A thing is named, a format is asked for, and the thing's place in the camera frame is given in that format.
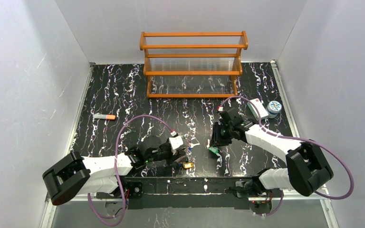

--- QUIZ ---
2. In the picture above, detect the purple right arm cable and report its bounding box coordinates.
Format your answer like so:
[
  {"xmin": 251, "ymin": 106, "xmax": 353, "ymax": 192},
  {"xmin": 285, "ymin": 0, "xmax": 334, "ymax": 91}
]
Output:
[{"xmin": 217, "ymin": 95, "xmax": 355, "ymax": 217}]

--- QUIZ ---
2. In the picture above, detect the yellow key tag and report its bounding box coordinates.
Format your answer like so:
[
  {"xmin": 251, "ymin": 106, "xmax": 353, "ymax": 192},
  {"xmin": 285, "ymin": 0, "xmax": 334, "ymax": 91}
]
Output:
[{"xmin": 182, "ymin": 162, "xmax": 194, "ymax": 170}]

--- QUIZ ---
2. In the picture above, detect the white rectangular box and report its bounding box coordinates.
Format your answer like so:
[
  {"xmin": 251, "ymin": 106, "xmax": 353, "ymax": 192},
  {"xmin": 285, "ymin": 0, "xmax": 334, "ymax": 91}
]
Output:
[{"xmin": 247, "ymin": 98, "xmax": 269, "ymax": 121}]

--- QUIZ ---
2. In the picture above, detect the orange wooden shelf rack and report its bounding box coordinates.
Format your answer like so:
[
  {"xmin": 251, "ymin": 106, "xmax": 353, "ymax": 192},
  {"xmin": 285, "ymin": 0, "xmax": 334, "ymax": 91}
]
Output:
[{"xmin": 139, "ymin": 30, "xmax": 249, "ymax": 99}]

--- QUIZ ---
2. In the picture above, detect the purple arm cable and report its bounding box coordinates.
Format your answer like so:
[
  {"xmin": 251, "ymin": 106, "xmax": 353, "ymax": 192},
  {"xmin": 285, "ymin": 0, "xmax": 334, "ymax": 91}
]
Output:
[
  {"xmin": 217, "ymin": 95, "xmax": 355, "ymax": 217},
  {"xmin": 87, "ymin": 114, "xmax": 175, "ymax": 227}
]

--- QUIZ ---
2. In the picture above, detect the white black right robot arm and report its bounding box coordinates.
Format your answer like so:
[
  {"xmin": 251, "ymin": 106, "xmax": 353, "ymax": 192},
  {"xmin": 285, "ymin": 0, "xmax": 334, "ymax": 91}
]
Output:
[{"xmin": 210, "ymin": 107, "xmax": 334, "ymax": 196}]

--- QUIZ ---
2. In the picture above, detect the cluster of tagged keys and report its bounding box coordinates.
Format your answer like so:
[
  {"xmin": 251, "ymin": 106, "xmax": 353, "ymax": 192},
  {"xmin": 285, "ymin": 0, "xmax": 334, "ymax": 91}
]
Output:
[{"xmin": 176, "ymin": 135, "xmax": 200, "ymax": 171}]

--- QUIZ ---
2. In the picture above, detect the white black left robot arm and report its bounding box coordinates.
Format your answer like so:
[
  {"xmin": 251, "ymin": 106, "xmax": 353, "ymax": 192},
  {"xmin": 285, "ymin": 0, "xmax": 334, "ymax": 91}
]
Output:
[{"xmin": 42, "ymin": 136, "xmax": 187, "ymax": 206}]

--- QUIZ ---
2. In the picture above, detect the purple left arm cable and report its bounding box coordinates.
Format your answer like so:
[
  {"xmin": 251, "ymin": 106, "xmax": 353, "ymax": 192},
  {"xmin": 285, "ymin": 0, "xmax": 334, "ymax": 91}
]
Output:
[{"xmin": 87, "ymin": 114, "xmax": 175, "ymax": 227}]

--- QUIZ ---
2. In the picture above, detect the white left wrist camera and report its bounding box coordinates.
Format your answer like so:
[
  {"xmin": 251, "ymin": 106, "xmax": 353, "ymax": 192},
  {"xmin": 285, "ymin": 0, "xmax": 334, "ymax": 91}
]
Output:
[{"xmin": 169, "ymin": 136, "xmax": 184, "ymax": 150}]

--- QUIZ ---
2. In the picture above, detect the orange grey marker pen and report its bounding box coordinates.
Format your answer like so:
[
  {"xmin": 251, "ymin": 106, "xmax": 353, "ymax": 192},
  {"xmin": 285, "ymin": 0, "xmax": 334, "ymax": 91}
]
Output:
[{"xmin": 93, "ymin": 114, "xmax": 116, "ymax": 120}]

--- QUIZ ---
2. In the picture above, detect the blue white round tin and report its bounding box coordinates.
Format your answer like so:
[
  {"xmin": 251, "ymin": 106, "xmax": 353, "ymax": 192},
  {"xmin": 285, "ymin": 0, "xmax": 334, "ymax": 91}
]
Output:
[{"xmin": 266, "ymin": 101, "xmax": 282, "ymax": 118}]

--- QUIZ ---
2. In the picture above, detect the green key tag far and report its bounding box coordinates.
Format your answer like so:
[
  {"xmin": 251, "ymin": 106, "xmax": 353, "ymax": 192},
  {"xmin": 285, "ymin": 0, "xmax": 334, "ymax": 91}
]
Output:
[{"xmin": 208, "ymin": 146, "xmax": 219, "ymax": 154}]

